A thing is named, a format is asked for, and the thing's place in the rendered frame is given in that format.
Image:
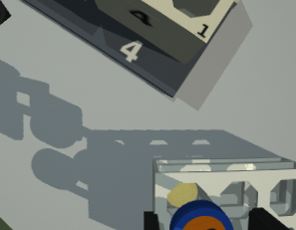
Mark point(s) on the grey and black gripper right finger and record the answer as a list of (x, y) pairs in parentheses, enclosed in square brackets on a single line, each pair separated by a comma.
[(260, 219)]

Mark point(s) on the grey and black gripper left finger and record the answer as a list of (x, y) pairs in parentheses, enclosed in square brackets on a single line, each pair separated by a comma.
[(151, 221)]

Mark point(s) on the white tube rack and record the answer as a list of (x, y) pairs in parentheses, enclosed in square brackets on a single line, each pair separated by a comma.
[(217, 175)]

